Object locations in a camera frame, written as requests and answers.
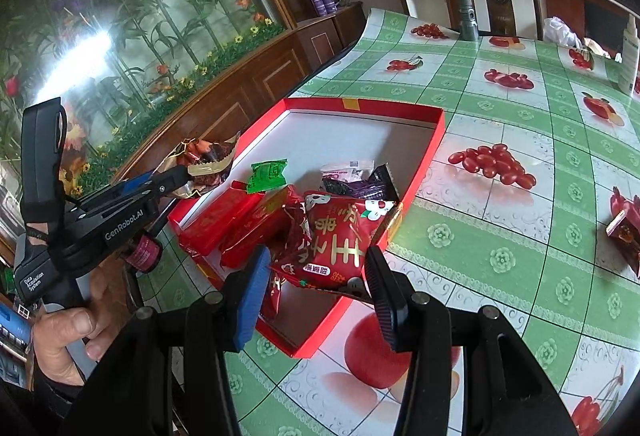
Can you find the red flower snack packet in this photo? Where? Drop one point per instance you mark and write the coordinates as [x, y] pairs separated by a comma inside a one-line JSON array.
[[328, 242]]

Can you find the grey metal flashlight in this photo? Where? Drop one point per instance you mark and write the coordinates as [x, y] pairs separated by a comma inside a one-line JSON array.
[[468, 23]]

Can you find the pink Lotso bear snack packet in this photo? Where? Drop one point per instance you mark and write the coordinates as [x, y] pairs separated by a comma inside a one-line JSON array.
[[348, 171]]

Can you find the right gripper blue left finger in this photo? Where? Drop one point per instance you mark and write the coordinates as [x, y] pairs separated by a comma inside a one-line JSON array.
[[250, 290]]

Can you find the black snack packet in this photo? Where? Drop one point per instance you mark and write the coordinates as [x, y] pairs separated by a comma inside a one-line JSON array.
[[379, 185]]

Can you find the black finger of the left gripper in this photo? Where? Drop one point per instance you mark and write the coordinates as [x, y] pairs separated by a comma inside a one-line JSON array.
[[145, 200]]

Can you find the brown gold snack bag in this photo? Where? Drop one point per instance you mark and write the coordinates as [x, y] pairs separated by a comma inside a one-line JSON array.
[[196, 166]]

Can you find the red white papercut snack packet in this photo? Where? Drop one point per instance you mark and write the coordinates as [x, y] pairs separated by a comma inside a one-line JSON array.
[[271, 301]]

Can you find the plain red snack packet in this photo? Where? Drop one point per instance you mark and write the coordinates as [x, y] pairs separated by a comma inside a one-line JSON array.
[[214, 222]]

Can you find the green fruit pattern tablecloth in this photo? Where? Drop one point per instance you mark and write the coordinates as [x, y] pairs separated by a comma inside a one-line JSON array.
[[539, 144]]

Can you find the red shallow gift box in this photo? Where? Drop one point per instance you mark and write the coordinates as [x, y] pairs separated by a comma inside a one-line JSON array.
[[310, 133]]

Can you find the dark red snack packet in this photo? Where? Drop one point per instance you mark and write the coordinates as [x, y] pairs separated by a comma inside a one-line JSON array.
[[624, 228]]

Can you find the green snack packet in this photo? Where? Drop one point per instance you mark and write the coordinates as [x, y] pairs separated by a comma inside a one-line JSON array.
[[266, 176]]

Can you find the red glossy snack packet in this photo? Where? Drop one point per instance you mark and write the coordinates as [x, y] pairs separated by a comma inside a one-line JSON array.
[[267, 221]]

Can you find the white spray bottle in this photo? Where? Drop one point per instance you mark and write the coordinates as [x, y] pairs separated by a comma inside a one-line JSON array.
[[629, 57]]

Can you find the person left hand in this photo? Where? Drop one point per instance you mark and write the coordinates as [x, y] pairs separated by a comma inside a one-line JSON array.
[[100, 323]]

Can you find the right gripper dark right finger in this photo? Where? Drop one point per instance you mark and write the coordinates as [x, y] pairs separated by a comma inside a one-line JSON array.
[[391, 292]]

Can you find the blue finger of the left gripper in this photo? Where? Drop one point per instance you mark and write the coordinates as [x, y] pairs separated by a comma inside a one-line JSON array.
[[131, 184]]

